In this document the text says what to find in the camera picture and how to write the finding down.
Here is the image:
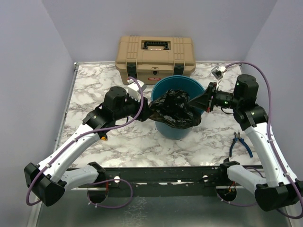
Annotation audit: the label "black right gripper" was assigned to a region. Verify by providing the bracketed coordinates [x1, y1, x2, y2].
[187, 81, 242, 112]

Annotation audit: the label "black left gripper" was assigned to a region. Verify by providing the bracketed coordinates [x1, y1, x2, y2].
[114, 92, 155, 122]

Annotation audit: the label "teal plastic trash bin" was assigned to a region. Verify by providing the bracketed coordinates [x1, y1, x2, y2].
[151, 75, 205, 140]

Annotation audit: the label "black plastic trash bag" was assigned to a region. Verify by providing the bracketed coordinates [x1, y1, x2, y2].
[149, 89, 201, 129]

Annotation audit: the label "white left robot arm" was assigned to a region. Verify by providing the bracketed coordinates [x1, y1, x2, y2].
[24, 82, 149, 207]

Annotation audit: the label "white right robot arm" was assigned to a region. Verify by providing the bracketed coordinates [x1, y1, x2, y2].
[188, 74, 303, 211]

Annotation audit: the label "tan plastic toolbox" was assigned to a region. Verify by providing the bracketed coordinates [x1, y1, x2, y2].
[115, 36, 196, 85]

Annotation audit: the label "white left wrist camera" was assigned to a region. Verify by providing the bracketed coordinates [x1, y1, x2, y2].
[127, 79, 147, 102]

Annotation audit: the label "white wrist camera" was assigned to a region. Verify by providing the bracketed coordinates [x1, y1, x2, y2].
[127, 79, 147, 102]
[211, 66, 227, 89]

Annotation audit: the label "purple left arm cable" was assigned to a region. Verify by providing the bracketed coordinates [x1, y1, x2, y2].
[26, 77, 145, 205]

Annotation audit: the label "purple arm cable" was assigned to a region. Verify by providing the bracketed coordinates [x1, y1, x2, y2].
[224, 61, 303, 219]
[26, 77, 145, 205]

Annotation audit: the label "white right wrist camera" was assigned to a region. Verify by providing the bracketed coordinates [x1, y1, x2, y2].
[211, 66, 227, 89]

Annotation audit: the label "blue-handled pliers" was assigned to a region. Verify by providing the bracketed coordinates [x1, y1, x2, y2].
[229, 131, 254, 158]

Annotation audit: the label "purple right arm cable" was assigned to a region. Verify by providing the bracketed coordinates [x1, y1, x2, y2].
[224, 61, 303, 219]

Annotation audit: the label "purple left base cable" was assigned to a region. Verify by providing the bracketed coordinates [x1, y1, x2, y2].
[87, 178, 133, 209]

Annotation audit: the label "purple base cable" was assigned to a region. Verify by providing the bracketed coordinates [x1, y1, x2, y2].
[87, 178, 133, 209]
[219, 166, 265, 208]

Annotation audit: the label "black front mounting rail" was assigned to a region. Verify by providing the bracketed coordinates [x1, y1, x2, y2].
[77, 165, 247, 198]

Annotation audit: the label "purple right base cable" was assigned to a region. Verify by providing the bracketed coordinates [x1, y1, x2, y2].
[219, 166, 265, 208]

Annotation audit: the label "aluminium extrusion frame rail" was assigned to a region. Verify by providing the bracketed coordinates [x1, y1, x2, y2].
[26, 62, 79, 227]

